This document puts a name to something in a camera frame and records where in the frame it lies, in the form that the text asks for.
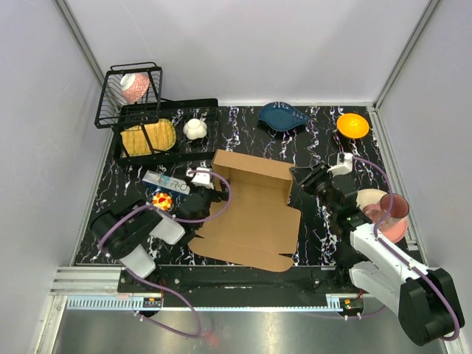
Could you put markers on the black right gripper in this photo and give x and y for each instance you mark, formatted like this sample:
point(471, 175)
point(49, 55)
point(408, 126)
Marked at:
point(307, 177)

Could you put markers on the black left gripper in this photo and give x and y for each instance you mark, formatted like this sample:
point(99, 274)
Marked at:
point(217, 195)

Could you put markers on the brown cardboard box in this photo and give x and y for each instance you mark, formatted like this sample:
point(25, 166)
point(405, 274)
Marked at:
point(257, 228)

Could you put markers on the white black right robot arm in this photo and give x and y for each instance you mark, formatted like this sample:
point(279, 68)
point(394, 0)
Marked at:
point(424, 299)

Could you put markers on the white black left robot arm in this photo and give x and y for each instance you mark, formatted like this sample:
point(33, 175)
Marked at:
point(122, 228)

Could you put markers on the blue white small carton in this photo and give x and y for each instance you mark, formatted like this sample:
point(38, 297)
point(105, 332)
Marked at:
point(179, 186)

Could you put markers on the orange flower toy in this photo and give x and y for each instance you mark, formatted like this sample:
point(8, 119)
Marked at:
point(163, 201)

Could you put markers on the silver blue toothpaste tube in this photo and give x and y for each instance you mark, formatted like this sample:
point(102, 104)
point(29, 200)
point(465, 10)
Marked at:
point(156, 179)

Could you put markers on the orange round bowl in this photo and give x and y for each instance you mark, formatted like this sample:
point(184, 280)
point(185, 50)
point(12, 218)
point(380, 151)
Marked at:
point(352, 126)

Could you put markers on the dark red cup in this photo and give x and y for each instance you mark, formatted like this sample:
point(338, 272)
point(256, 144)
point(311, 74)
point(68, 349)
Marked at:
point(394, 208)

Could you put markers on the white flower-shaped cup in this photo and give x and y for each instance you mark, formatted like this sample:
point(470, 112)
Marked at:
point(195, 129)

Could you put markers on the woven bamboo tray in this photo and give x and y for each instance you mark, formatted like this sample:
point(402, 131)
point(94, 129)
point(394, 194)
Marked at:
point(146, 139)

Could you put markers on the dark blue leaf dish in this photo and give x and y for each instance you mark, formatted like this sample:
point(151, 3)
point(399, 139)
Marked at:
point(281, 116)

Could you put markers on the pink patterned ceramic bowl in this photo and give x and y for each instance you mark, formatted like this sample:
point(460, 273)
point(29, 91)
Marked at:
point(134, 86)

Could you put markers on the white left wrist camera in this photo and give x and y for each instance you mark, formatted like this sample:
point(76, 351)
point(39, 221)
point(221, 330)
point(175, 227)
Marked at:
point(202, 177)

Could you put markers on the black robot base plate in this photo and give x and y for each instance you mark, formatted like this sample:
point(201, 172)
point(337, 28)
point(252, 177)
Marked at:
point(186, 279)

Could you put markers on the black wire dish rack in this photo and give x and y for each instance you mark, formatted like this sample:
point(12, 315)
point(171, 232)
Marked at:
point(115, 113)

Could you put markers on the aluminium front rail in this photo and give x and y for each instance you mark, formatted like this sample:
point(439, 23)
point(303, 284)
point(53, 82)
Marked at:
point(96, 288)

